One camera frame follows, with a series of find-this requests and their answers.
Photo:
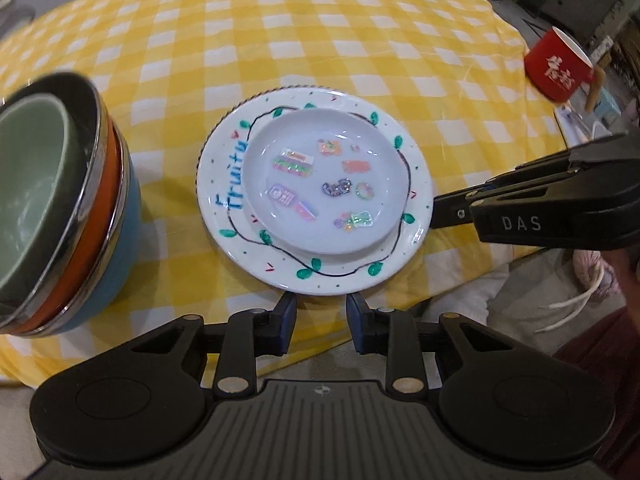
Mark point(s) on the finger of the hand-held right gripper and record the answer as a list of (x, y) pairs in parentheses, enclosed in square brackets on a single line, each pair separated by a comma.
[(450, 210), (530, 170)]

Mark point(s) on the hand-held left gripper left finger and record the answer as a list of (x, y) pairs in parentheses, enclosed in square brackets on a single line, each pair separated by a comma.
[(287, 321)]

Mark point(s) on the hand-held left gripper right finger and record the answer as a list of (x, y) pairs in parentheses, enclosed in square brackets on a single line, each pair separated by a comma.
[(356, 322)]

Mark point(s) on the white painted leaf plate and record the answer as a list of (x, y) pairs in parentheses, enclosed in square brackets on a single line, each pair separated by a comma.
[(225, 170)]

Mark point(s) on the blue steel-lined bowl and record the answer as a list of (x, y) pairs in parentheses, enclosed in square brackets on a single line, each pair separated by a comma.
[(120, 240)]

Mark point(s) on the small white plate with stickers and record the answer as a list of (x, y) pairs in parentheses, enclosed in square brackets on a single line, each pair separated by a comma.
[(280, 130)]

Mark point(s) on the stack of coloured bowls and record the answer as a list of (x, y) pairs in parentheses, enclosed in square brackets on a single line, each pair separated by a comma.
[(95, 220)]

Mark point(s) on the green ceramic bowl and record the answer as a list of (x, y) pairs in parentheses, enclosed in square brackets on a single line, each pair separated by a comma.
[(30, 185)]

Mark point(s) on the pink pompom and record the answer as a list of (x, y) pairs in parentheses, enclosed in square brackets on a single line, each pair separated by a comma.
[(592, 270)]

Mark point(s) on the light grey garment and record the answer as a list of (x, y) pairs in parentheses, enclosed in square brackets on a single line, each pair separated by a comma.
[(510, 295)]

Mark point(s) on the red mug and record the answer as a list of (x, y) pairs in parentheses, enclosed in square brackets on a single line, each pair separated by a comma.
[(552, 65)]

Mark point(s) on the dark red garment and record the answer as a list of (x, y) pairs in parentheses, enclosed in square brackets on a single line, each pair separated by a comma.
[(610, 370)]

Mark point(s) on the yellow checked tablecloth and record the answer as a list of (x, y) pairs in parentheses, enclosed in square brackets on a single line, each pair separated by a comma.
[(350, 35)]

